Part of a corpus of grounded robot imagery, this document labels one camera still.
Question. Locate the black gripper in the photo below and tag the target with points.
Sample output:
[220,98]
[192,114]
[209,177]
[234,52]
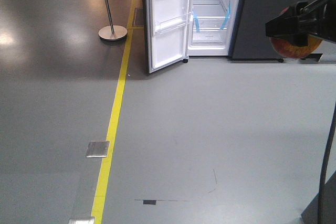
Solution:
[289,28]

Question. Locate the silver floor plate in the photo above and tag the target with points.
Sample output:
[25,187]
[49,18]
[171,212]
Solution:
[97,149]
[82,220]

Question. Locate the red yellow apple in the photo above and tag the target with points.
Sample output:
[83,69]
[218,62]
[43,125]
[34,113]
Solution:
[298,52]

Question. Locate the white fridge door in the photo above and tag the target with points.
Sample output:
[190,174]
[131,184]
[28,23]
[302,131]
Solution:
[166,25]

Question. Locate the silver floor stand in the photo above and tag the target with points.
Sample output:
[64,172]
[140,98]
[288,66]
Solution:
[112,32]

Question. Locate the grey fridge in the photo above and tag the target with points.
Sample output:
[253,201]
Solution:
[234,28]

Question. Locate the grey floor sign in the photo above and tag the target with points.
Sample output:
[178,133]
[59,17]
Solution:
[138,18]

